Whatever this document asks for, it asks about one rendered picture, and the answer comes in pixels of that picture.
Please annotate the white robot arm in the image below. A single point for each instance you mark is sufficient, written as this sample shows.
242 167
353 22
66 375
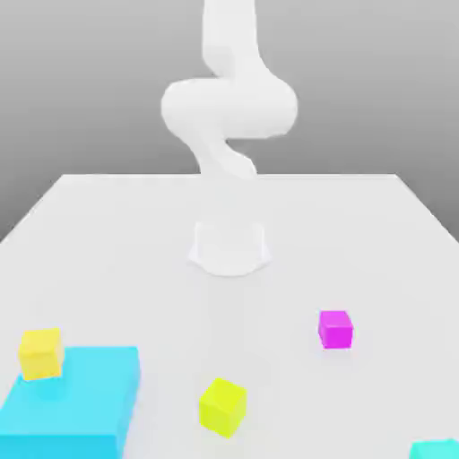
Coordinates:
229 107

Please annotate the small magenta cube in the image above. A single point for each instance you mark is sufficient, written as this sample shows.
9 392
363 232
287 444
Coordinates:
336 330

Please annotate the small lime yellow cube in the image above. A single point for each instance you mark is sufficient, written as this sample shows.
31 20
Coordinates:
222 407

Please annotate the small turquoise cube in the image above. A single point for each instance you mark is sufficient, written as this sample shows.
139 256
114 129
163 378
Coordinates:
435 451

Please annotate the large cyan box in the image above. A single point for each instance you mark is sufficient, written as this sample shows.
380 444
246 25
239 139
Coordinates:
77 405

